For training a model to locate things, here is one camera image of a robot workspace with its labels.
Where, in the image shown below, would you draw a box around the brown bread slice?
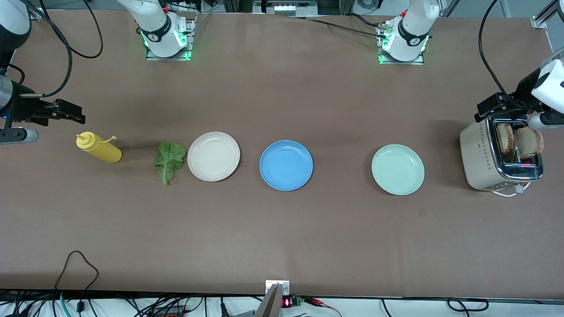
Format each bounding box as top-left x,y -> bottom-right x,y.
513,126 -> 545,159
496,123 -> 515,155

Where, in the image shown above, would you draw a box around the yellow mustard squeeze bottle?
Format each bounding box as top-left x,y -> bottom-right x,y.
76,131 -> 122,164

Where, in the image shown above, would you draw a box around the green lettuce leaf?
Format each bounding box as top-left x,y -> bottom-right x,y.
153,141 -> 187,185

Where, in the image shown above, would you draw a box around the light green round plate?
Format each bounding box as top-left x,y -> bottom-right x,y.
371,144 -> 425,196

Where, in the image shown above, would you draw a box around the beige round plate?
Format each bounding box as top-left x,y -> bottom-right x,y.
187,132 -> 241,182

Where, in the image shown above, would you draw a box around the blue round plate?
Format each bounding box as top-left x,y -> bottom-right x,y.
259,140 -> 314,192

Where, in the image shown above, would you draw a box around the silver beige toaster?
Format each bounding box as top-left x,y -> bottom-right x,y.
459,117 -> 545,192

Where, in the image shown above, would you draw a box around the black red power strip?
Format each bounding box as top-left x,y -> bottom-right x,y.
152,306 -> 186,317

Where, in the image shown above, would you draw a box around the metal equipment rack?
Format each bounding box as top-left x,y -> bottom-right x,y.
223,0 -> 353,16

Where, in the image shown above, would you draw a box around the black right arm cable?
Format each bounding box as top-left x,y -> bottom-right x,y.
18,0 -> 104,98

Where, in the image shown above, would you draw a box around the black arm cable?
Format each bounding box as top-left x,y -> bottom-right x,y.
18,0 -> 104,98
478,0 -> 514,104

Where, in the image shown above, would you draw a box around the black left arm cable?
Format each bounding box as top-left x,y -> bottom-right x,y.
478,0 -> 514,104

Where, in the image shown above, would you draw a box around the aluminium frame profile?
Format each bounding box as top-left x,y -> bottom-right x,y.
531,0 -> 564,30

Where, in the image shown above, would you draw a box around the white toaster power cord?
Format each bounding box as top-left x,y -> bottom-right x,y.
490,183 -> 528,197

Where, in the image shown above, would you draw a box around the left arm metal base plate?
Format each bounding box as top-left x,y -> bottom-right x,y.
377,21 -> 426,66

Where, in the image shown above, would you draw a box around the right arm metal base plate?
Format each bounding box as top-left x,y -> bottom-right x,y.
145,13 -> 197,62

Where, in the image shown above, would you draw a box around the thin black looped cable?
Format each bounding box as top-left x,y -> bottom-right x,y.
55,250 -> 100,304

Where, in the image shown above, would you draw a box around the short black base cable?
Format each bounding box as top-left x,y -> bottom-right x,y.
348,13 -> 390,29

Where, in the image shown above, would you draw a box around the long black base cable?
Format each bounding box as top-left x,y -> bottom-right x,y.
286,15 -> 388,38

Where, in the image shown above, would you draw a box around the black coiled floor cable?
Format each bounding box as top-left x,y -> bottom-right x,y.
446,298 -> 490,312

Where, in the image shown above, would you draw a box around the red clip lead wires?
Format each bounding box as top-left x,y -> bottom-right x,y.
304,297 -> 342,317

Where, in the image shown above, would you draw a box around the grey metal camera bracket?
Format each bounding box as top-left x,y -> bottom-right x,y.
255,280 -> 291,317

